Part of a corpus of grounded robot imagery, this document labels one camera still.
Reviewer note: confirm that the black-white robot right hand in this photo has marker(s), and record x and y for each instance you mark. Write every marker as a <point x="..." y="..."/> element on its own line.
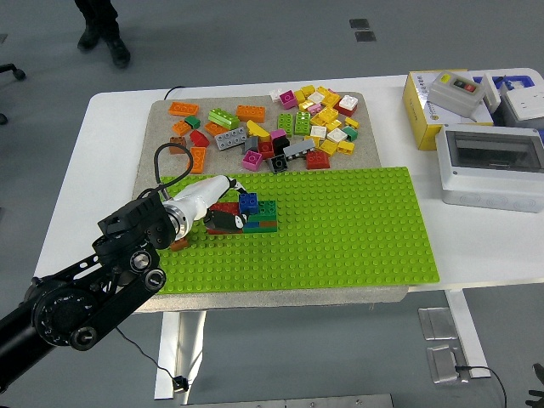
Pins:
<point x="539" y="398"/>

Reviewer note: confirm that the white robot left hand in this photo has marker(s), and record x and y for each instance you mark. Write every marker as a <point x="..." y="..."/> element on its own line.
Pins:
<point x="200" y="195"/>

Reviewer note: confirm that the blue square toy brick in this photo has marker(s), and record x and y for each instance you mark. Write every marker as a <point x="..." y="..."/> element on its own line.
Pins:
<point x="248" y="205"/>

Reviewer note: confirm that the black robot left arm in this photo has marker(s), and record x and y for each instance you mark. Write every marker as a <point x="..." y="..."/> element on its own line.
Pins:
<point x="64" y="306"/>

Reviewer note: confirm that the red eight-stud toy brick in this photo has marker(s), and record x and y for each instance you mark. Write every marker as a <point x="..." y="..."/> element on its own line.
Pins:
<point x="227" y="207"/>

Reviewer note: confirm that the orange eight-stud toy brick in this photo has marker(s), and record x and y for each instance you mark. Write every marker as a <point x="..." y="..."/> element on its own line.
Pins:
<point x="251" y="113"/>
<point x="199" y="159"/>
<point x="183" y="109"/>

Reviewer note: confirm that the red flat toy brick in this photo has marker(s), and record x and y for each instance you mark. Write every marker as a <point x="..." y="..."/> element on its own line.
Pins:
<point x="221" y="232"/>

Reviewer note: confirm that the brown square toy brick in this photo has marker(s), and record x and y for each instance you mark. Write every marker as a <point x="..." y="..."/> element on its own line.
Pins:
<point x="179" y="245"/>
<point x="177" y="139"/>

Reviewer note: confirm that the red sloped toy brick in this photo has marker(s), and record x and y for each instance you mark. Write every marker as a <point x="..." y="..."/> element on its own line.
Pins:
<point x="200" y="138"/>

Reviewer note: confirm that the blue flat toy brick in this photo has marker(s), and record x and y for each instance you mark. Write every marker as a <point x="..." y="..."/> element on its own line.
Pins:
<point x="252" y="224"/>

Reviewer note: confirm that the magenta square toy brick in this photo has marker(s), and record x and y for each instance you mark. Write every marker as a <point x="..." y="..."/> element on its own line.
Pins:
<point x="287" y="99"/>
<point x="252" y="160"/>

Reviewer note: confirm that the grey eight-stud toy brick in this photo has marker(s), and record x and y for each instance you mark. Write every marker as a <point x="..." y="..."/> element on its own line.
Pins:
<point x="230" y="138"/>

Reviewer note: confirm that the green flat toy brick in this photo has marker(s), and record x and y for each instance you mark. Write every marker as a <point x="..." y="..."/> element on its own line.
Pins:
<point x="260" y="229"/>

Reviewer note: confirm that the orange square toy brick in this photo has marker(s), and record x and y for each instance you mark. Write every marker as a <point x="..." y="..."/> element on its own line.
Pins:
<point x="181" y="127"/>

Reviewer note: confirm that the dark grey sloped brick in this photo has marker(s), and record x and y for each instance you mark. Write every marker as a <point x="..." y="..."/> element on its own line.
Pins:
<point x="251" y="145"/>

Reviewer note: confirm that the brown flat toy brick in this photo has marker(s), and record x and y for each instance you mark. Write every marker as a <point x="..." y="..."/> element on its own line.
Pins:
<point x="268" y="222"/>

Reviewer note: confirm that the small green toy brick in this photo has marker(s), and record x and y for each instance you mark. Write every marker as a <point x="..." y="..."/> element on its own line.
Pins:
<point x="351" y="133"/>
<point x="192" y="122"/>

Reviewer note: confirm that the lime eight-stud toy brick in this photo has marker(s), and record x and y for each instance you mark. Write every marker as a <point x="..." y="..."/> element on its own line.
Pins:
<point x="223" y="118"/>

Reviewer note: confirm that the red square toy brick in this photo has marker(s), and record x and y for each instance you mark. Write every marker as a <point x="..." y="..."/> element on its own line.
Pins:
<point x="266" y="149"/>

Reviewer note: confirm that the black brick with circle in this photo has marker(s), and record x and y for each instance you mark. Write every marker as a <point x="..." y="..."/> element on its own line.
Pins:
<point x="279" y="164"/>

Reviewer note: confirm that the yellow curved toy brick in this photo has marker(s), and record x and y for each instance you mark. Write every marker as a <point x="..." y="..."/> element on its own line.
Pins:
<point x="257" y="129"/>

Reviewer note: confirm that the black toy brick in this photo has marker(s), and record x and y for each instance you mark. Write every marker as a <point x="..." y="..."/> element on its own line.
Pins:
<point x="280" y="145"/>

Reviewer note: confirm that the small pink toy brick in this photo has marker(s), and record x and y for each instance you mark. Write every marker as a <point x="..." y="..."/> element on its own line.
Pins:
<point x="278" y="134"/>
<point x="314" y="109"/>

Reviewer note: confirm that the grey long toy brick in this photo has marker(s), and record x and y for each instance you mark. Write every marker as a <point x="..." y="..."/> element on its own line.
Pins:
<point x="299" y="149"/>

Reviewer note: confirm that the red sloped square brick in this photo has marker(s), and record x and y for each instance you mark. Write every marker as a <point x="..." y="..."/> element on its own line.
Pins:
<point x="317" y="160"/>

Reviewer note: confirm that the small white toy brick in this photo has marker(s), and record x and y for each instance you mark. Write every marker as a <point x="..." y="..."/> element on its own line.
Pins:
<point x="275" y="94"/>

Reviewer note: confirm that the white square toy brick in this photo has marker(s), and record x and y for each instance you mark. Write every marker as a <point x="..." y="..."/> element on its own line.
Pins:
<point x="318" y="132"/>
<point x="348" y="101"/>
<point x="315" y="97"/>
<point x="337" y="135"/>

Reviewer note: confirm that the green studded baseplate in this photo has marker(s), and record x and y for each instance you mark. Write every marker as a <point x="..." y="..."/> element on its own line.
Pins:
<point x="340" y="234"/>

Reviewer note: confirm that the grey-brown mat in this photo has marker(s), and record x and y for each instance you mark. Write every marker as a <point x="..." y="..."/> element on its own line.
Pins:
<point x="157" y="127"/>

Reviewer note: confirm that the silver metal floor plate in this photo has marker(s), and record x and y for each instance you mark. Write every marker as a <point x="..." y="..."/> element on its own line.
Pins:
<point x="438" y="323"/>
<point x="444" y="365"/>

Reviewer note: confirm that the white table leg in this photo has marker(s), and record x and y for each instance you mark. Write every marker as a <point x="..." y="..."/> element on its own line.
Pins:
<point x="463" y="323"/>
<point x="168" y="348"/>

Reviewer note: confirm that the person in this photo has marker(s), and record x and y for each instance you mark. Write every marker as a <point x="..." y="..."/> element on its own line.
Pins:
<point x="119" y="53"/>

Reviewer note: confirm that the white distribution box, dark window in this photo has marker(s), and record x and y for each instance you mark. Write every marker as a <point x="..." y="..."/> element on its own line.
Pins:
<point x="480" y="187"/>

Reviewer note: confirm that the black office chair base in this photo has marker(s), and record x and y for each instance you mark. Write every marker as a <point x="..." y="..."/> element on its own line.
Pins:
<point x="15" y="69"/>

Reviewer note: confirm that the dark floor socket plate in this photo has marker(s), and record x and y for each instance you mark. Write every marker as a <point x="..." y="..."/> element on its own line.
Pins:
<point x="359" y="24"/>
<point x="365" y="36"/>

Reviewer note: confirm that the yellow cardboard box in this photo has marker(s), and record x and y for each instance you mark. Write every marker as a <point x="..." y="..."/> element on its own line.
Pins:
<point x="418" y="123"/>

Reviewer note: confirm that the grey plastic box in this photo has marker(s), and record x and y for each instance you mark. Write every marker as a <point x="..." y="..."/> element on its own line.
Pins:
<point x="501" y="115"/>

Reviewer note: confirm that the white plastic block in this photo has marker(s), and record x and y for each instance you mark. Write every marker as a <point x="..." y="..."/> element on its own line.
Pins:
<point x="493" y="91"/>

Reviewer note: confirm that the blue plastic bin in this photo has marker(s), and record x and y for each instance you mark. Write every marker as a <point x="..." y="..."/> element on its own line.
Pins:
<point x="520" y="79"/>

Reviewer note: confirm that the grey metal base plate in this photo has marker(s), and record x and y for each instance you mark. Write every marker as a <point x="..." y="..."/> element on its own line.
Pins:
<point x="297" y="401"/>

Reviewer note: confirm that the grey push-button switch box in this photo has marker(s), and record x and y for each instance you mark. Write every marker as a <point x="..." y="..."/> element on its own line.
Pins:
<point x="450" y="95"/>

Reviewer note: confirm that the white wall socket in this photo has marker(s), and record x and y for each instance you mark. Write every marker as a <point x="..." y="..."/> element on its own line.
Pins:
<point x="527" y="104"/>

